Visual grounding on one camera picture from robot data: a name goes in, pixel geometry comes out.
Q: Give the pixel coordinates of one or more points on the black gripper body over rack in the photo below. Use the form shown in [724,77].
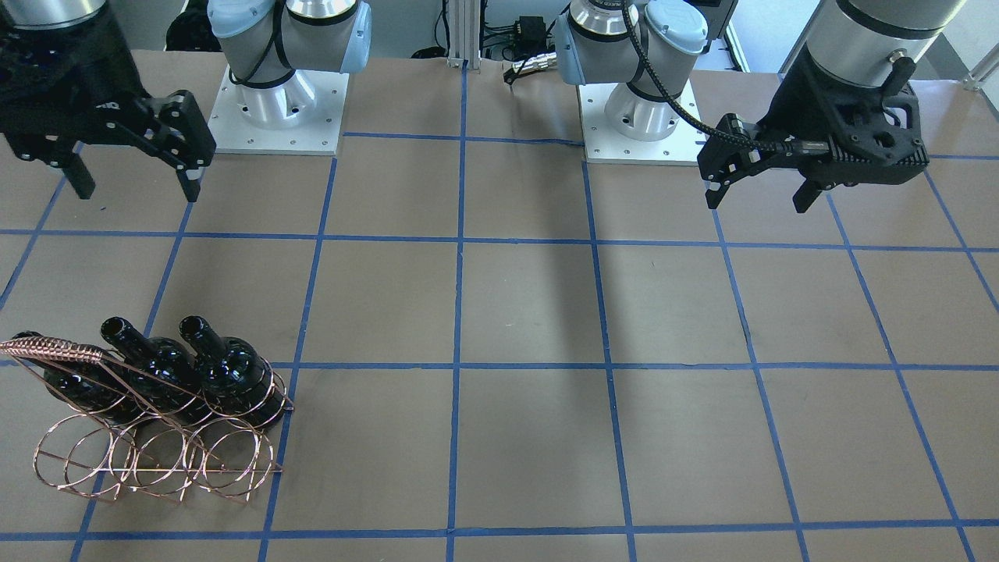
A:
[58,74]

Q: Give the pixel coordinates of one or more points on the black bottle gripper finger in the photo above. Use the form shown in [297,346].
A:
[808,193]
[717,189]

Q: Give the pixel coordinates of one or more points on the black rack-side gripper finger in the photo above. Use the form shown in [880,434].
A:
[79,177]
[190,181]

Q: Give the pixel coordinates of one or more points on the black gripper body with camera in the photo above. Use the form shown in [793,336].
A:
[794,105]

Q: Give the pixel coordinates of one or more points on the dark wine bottle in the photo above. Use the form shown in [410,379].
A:
[162,372]

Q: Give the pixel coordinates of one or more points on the robot arm carrying bottle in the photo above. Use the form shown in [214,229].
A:
[652,48]

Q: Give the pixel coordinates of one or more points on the robot arm over wine rack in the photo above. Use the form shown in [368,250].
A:
[265,42]

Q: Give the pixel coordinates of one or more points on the dark bottle in rack inner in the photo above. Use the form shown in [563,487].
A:
[233,376]

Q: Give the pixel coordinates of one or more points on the dark bottle in rack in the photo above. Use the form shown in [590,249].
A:
[78,382]
[233,376]

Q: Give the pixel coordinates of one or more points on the dark bottle in rack outer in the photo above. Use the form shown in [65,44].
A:
[78,382]

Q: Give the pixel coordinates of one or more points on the white base plate bottle side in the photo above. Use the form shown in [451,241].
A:
[621,127]

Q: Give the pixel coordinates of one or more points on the white base plate rack side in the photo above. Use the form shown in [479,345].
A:
[300,117]

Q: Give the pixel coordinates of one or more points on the copper wire wine rack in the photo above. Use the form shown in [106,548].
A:
[152,453]

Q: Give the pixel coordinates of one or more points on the aluminium frame post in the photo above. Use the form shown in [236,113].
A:
[464,23]

